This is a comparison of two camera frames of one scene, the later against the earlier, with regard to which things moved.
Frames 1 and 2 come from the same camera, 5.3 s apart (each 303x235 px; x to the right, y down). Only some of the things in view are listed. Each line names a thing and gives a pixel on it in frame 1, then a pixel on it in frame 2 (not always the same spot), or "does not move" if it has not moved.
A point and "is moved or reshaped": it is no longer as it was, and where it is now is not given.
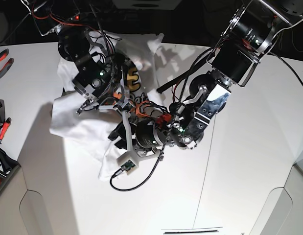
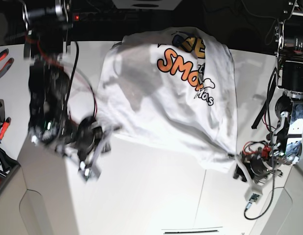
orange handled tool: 6,127 does not move
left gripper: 125,104 -> 92,141
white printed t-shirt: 88,129 is moved or reshaped
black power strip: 104,16 does not move
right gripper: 151,152 -> 255,168
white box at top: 147,5 does not move
